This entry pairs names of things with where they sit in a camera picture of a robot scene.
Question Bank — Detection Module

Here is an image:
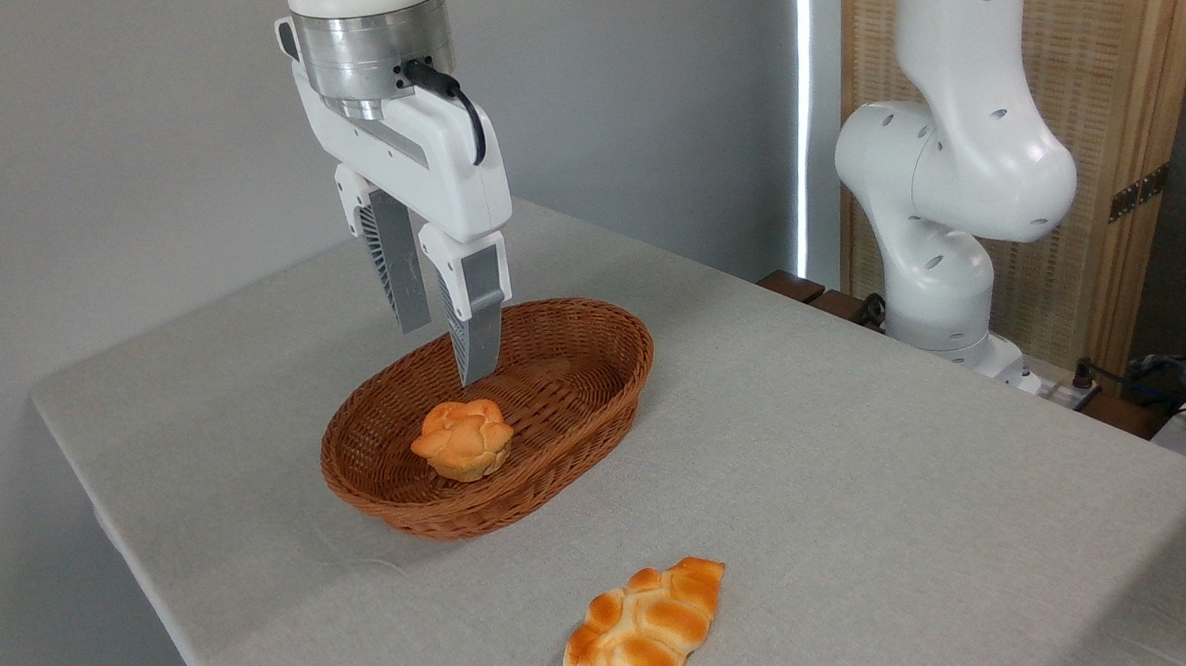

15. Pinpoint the long braided bread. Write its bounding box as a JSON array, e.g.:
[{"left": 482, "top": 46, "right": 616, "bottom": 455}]
[{"left": 545, "top": 555, "right": 731, "bottom": 666}]

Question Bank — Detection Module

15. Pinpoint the dark metal screen hinge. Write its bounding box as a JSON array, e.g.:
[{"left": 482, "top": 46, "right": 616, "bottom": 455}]
[{"left": 1106, "top": 163, "right": 1172, "bottom": 223}]

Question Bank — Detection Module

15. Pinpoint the wood and rattan screen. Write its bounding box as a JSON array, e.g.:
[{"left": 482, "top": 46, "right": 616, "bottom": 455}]
[{"left": 832, "top": 0, "right": 1186, "bottom": 388}]

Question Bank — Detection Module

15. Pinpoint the grey linen tablecloth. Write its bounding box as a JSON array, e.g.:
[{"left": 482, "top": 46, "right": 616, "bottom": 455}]
[{"left": 23, "top": 157, "right": 1186, "bottom": 666}]

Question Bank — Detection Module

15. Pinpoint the dark brown wooden slat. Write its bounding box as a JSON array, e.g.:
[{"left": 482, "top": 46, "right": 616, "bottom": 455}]
[
  {"left": 756, "top": 268, "right": 826, "bottom": 307},
  {"left": 809, "top": 287, "right": 886, "bottom": 336},
  {"left": 1078, "top": 390, "right": 1174, "bottom": 443}
]

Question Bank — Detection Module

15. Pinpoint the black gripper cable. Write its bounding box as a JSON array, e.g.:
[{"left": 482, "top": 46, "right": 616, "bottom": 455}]
[{"left": 401, "top": 56, "right": 489, "bottom": 170}]

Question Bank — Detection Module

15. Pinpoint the brown oval wicker basket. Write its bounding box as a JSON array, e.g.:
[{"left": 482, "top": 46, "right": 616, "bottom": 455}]
[{"left": 314, "top": 293, "right": 663, "bottom": 546}]

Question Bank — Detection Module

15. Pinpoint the white power strip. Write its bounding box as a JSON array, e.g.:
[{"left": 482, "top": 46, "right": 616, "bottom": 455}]
[{"left": 1015, "top": 366, "right": 1104, "bottom": 416}]

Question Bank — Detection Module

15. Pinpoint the black power cable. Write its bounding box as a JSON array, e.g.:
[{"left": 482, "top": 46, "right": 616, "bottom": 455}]
[{"left": 1071, "top": 352, "right": 1186, "bottom": 405}]

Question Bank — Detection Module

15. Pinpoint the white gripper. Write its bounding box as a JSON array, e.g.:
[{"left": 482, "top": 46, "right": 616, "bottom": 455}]
[{"left": 274, "top": 7, "right": 522, "bottom": 395}]

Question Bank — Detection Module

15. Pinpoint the round flower-shaped bun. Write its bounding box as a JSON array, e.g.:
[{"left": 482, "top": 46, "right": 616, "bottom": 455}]
[{"left": 408, "top": 397, "right": 517, "bottom": 485}]

